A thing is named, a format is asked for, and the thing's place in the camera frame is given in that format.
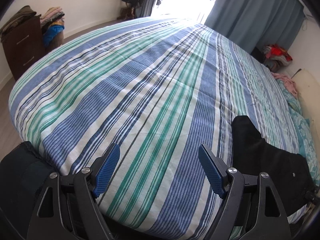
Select teal patterned pillow front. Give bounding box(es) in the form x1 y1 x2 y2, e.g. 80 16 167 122
289 107 319 186

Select blue curtain right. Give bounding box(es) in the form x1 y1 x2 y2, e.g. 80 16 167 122
205 0 305 53

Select dark brown drawer cabinet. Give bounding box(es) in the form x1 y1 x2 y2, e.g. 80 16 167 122
2 16 46 80

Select pink garment on bed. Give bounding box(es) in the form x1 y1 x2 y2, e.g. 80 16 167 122
271 73 298 99

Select teal patterned pillow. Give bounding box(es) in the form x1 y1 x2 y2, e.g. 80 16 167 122
276 80 303 115
289 107 319 186

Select striped blue green bedspread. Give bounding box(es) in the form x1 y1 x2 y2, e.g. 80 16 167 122
9 17 299 239

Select clothes pile beside cabinet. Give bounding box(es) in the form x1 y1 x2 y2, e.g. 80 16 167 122
40 7 65 53

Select cream padded headboard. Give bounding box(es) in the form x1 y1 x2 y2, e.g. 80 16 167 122
292 68 320 140

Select teal patterned pillow back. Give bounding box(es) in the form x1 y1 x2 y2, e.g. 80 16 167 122
276 80 303 115

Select olive cloth on cabinet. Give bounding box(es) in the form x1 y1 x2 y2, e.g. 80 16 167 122
1 5 36 37

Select black pants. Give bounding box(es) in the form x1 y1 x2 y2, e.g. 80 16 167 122
232 115 315 216

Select red clothes pile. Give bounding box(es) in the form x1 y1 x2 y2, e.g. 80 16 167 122
263 44 293 73

